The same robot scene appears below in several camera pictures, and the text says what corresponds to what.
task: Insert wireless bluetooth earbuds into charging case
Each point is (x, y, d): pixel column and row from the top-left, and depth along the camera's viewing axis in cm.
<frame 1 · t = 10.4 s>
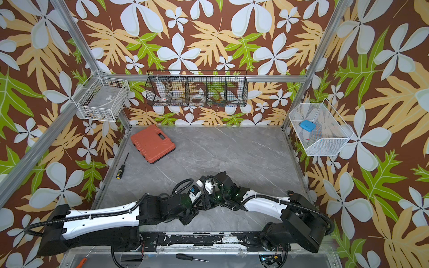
left hand: (196, 208, 74), fingers open
right hand: (193, 208, 73), fingers open
red plastic tool case: (153, 144, 107), point 5 cm above the table
black yellow screwdriver: (120, 171, 98), point 2 cm above the table

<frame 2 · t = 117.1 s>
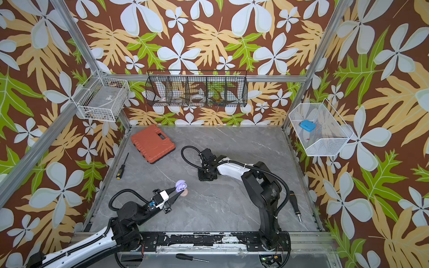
left hand: (180, 185, 68), fingers closed
right hand: (198, 177, 93), fingers open
black screwdriver right side: (292, 199, 86), point 3 cm above the table
the other named things where they were.

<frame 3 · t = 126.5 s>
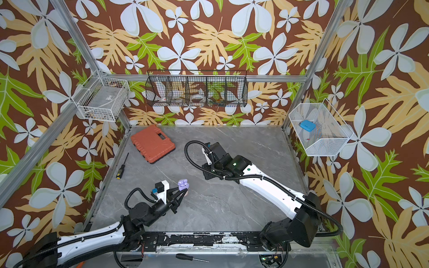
left hand: (185, 187, 72), fingers closed
right hand: (202, 169, 76), fingers closed
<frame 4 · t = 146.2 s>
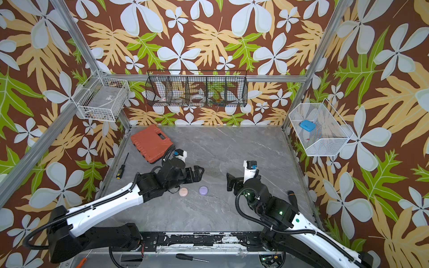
left hand: (198, 169, 75), fingers open
right hand: (233, 174, 71), fingers open
pink earbud charging case: (185, 193, 89), point 2 cm above the table
purple earbud charging case: (203, 190, 90), point 2 cm above the table
